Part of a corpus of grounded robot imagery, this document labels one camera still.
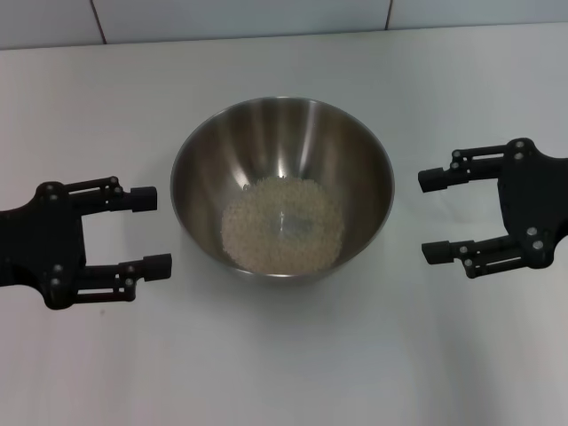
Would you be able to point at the white rice grains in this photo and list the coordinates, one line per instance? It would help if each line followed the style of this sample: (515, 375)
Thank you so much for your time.
(275, 239)

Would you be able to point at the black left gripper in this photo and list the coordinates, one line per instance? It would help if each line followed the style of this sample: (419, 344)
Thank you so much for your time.
(40, 248)

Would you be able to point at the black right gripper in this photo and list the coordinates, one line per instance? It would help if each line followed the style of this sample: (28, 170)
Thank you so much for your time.
(541, 208)

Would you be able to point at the stainless steel bowl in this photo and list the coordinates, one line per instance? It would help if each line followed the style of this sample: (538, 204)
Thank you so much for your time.
(266, 146)

